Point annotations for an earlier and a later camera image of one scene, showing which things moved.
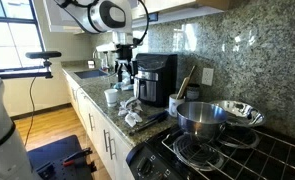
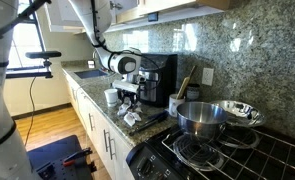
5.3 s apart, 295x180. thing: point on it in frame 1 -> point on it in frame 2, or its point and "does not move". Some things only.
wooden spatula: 184,85 does not move
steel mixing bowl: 241,114 does not move
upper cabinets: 148,12 does not move
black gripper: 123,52 -> 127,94
